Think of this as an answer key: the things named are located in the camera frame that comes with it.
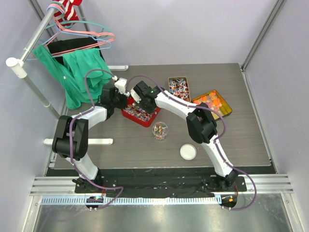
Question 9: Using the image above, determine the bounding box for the white flat bar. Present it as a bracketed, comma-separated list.
[43, 138, 113, 145]

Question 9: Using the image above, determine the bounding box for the black garment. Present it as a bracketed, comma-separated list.
[47, 37, 98, 54]

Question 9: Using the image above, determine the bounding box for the purple cable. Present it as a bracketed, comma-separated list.
[70, 69, 124, 210]
[125, 74, 257, 211]

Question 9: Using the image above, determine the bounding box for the clear plastic round jar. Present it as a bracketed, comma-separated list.
[152, 122, 168, 140]

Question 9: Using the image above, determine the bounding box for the green cloth garment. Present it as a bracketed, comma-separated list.
[33, 45, 112, 110]

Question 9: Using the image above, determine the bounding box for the metal clothes rack pole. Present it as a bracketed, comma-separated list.
[5, 0, 64, 121]

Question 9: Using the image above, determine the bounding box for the blue clothes hanger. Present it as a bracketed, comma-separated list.
[26, 5, 112, 61]

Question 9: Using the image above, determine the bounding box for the red white striped garment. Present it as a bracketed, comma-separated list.
[54, 0, 82, 22]

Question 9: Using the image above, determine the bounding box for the pink clothes hanger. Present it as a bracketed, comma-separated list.
[44, 0, 115, 57]

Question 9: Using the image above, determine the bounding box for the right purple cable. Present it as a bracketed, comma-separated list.
[125, 74, 257, 211]

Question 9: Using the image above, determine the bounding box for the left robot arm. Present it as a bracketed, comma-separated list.
[52, 84, 129, 193]

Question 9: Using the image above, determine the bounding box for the white round jar lid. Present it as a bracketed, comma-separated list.
[180, 144, 197, 160]

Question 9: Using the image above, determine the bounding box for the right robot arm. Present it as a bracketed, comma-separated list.
[130, 81, 238, 191]

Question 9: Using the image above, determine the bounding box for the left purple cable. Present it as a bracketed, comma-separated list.
[70, 69, 124, 210]

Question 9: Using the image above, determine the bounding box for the white rack foot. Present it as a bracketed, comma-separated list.
[108, 65, 129, 71]

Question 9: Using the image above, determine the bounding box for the red square candy box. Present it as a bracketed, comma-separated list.
[121, 97, 161, 128]

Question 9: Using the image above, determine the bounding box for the gold rectangular tin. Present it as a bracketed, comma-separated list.
[168, 76, 191, 102]

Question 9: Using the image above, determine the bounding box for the green clothes hanger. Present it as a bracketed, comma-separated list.
[45, 20, 114, 38]

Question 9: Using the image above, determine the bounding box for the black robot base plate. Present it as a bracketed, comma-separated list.
[46, 166, 276, 194]

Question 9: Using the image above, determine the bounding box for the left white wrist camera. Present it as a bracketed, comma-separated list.
[112, 76, 127, 95]

